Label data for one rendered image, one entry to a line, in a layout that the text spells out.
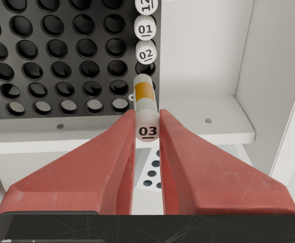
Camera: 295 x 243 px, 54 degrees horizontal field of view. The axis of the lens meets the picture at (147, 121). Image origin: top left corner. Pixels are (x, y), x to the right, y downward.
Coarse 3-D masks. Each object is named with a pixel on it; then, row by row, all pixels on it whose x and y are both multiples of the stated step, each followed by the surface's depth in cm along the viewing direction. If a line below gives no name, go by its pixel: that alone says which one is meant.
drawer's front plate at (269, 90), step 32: (256, 0) 23; (288, 0) 18; (256, 32) 23; (288, 32) 18; (256, 64) 23; (288, 64) 18; (256, 96) 23; (288, 96) 19; (256, 128) 24; (288, 128) 19; (256, 160) 24; (288, 160) 21
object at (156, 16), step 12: (132, 0) 16; (132, 12) 17; (156, 12) 17; (132, 24) 17; (156, 24) 17; (132, 36) 18; (156, 36) 18; (132, 48) 18; (156, 48) 18; (132, 60) 19; (156, 60) 19; (132, 72) 19; (144, 72) 20; (156, 72) 19; (132, 84) 20; (156, 84) 20; (156, 96) 20
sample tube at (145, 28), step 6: (138, 18) 16; (144, 18) 16; (150, 18) 16; (138, 24) 16; (144, 24) 16; (150, 24) 16; (138, 30) 16; (144, 30) 16; (150, 30) 16; (138, 36) 16; (144, 36) 16; (150, 36) 16
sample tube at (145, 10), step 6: (138, 0) 15; (144, 0) 15; (150, 0) 15; (156, 0) 15; (138, 6) 16; (144, 6) 16; (150, 6) 16; (156, 6) 16; (144, 12) 16; (150, 12) 16
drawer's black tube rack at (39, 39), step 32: (0, 0) 16; (32, 0) 16; (64, 0) 16; (96, 0) 16; (128, 0) 16; (0, 32) 17; (32, 32) 17; (64, 32) 17; (96, 32) 17; (128, 32) 18; (0, 64) 21; (32, 64) 21; (64, 64) 22; (96, 64) 19; (128, 64) 19; (0, 96) 20; (32, 96) 20; (64, 96) 20; (96, 96) 20; (128, 96) 20
